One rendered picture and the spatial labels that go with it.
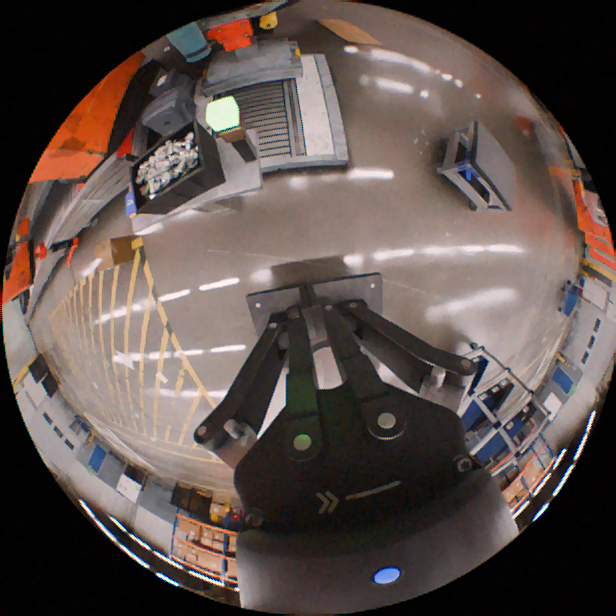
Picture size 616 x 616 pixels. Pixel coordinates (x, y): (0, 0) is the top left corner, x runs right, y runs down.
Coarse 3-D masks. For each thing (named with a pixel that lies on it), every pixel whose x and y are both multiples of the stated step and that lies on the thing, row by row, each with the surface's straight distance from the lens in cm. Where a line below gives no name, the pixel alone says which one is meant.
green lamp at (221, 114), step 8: (208, 104) 35; (216, 104) 34; (224, 104) 33; (232, 104) 33; (208, 112) 33; (216, 112) 33; (224, 112) 32; (232, 112) 32; (208, 120) 33; (216, 120) 33; (224, 120) 33; (232, 120) 33; (216, 128) 34; (224, 128) 35
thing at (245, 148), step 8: (232, 128) 36; (248, 136) 43; (232, 144) 41; (240, 144) 41; (248, 144) 42; (240, 152) 44; (248, 152) 45; (256, 152) 49; (248, 160) 48; (256, 160) 49
